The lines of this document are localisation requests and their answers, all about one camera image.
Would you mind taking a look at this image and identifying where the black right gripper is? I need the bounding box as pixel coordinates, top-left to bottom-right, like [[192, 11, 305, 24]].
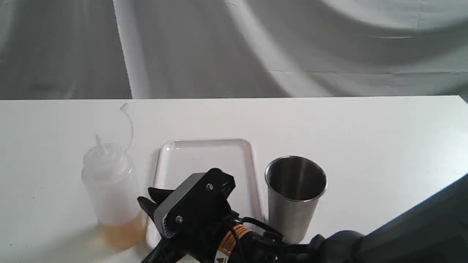
[[137, 168, 253, 263]]

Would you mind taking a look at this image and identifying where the translucent plastic squeeze bottle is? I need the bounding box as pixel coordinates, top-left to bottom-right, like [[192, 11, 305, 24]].
[[81, 103, 147, 250]]

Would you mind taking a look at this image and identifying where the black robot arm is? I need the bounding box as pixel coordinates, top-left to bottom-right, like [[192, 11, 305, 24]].
[[137, 168, 468, 263]]

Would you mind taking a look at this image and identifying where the stainless steel cup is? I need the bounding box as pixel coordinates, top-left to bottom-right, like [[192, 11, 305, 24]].
[[265, 156, 327, 244]]

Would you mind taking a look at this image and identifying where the white rectangular plastic tray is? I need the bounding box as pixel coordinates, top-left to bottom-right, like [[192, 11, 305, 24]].
[[146, 138, 265, 249]]

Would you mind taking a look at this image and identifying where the grey fabric backdrop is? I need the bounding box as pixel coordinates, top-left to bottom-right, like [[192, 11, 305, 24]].
[[0, 0, 468, 100]]

